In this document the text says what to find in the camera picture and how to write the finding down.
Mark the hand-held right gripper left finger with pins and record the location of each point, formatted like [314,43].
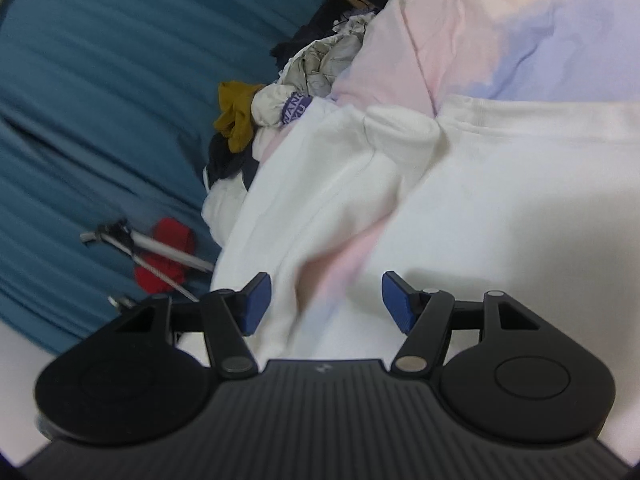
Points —
[257,305]

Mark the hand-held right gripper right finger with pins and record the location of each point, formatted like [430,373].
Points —
[397,305]

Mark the white sweatpants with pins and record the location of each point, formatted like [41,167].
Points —
[475,200]

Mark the white down jacket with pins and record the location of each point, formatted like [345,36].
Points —
[222,210]

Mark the red garment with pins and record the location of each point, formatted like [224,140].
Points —
[172,232]

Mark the garment steamer stand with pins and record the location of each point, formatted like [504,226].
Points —
[150,247]

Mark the black garment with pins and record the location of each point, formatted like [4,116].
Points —
[225,160]

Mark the mustard yellow garment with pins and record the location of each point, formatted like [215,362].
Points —
[235,110]

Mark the blue curtain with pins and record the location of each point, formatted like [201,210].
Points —
[125,35]
[60,200]

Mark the grey garment with purple label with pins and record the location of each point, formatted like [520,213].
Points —
[310,67]

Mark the pastel tie-dye duvet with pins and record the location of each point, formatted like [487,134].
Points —
[500,10]

